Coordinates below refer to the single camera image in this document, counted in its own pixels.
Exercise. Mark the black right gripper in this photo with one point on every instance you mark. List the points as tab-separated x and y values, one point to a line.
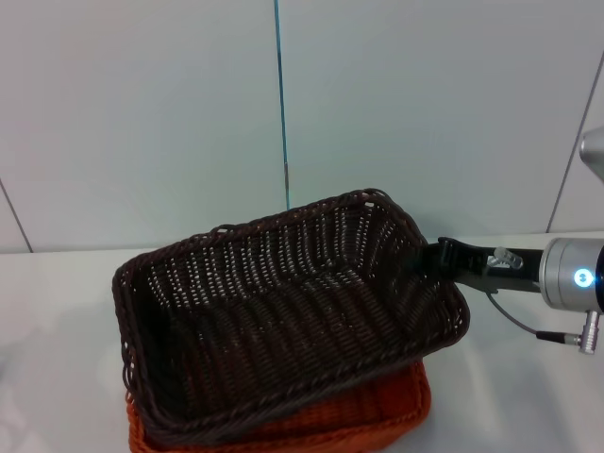
519	278

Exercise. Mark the dark brown woven basket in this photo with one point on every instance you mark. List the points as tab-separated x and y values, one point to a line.
283	321

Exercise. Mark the orange woven plastic basket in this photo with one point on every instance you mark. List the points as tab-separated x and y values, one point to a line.
354	415

